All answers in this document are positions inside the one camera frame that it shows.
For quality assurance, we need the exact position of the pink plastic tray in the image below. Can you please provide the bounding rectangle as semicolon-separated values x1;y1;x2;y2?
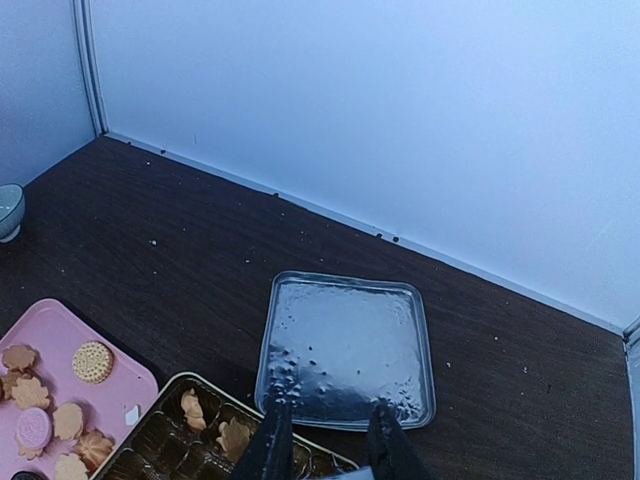
0;298;160;480

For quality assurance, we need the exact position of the swirl butter cookie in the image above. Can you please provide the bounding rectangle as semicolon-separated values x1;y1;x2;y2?
74;430;114;473
180;389;207;432

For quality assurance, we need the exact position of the pink sandwich cookie upper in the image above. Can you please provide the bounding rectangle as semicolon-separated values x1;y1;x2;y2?
16;407;52;450

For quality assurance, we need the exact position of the gold cookie tin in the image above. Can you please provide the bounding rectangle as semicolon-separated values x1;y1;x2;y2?
92;370;361;480

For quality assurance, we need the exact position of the silver tin lid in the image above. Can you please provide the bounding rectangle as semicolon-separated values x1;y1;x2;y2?
254;271;436;432

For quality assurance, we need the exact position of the lone yellow sandwich cookie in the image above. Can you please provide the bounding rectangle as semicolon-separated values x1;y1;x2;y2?
72;341;114;384

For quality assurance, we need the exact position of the black sandwich cookie lower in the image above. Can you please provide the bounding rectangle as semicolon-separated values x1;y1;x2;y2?
11;470;43;480

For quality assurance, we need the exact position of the aluminium frame post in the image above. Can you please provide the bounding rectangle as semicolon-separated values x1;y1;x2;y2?
71;0;109;137
623;317;640;351

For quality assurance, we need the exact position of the right aluminium frame post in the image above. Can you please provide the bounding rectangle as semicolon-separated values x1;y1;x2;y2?
623;317;640;351

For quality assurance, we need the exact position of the pale blue ceramic bowl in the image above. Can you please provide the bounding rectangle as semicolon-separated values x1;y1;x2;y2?
0;183;26;244

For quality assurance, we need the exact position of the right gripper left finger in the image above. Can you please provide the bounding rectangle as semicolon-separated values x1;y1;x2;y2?
230;400;293;480

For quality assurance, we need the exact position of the leaf shaped tan cookie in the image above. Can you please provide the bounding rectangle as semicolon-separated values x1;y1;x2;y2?
216;417;251;463

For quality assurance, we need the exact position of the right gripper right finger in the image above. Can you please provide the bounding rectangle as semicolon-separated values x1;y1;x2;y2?
367;402;435;480

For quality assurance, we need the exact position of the left aluminium frame post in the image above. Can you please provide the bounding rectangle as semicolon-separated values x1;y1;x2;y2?
71;0;109;137

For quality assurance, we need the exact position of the gingerbread brown leaf cookie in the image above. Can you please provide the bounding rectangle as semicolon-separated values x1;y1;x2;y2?
1;370;29;400

